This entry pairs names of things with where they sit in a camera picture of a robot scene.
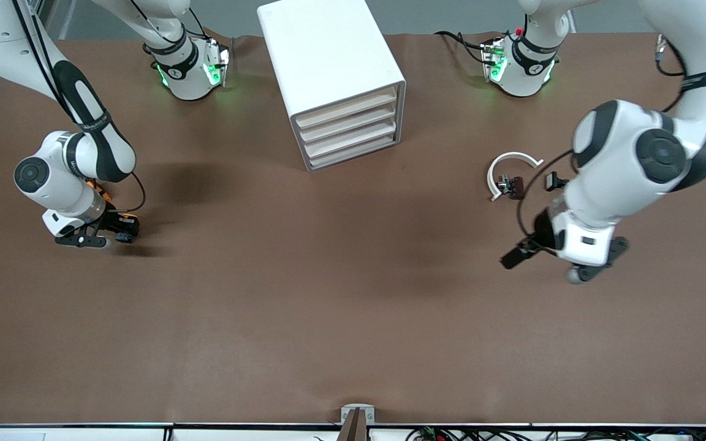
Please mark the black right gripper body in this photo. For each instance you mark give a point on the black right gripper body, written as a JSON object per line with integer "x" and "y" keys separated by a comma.
{"x": 115, "y": 224}

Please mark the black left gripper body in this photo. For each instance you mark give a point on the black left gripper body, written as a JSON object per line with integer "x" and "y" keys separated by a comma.
{"x": 542, "y": 234}

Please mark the orange push button black body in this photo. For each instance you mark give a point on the orange push button black body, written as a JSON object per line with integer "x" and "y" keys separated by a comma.
{"x": 123, "y": 237}

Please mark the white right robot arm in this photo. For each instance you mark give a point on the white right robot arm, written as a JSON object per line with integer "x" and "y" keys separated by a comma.
{"x": 53, "y": 177}

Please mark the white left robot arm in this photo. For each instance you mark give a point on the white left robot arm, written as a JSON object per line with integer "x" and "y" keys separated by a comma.
{"x": 635, "y": 153}

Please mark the orange and black button box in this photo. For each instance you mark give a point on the orange and black button box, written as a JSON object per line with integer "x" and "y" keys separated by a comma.
{"x": 100, "y": 191}

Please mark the small black clip part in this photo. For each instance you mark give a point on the small black clip part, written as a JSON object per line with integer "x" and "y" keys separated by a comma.
{"x": 554, "y": 182}

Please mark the small brown connector part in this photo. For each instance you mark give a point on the small brown connector part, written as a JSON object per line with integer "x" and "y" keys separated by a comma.
{"x": 515, "y": 187}

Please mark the white curved plastic piece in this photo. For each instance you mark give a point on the white curved plastic piece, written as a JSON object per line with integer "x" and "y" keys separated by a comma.
{"x": 512, "y": 155}

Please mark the brown table cover mat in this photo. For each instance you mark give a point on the brown table cover mat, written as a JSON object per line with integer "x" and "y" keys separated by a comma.
{"x": 328, "y": 306}

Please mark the grey metal bracket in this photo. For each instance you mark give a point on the grey metal bracket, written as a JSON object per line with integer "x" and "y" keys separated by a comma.
{"x": 358, "y": 407}

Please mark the white table edge rail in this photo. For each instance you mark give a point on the white table edge rail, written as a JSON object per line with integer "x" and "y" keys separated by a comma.
{"x": 236, "y": 435}

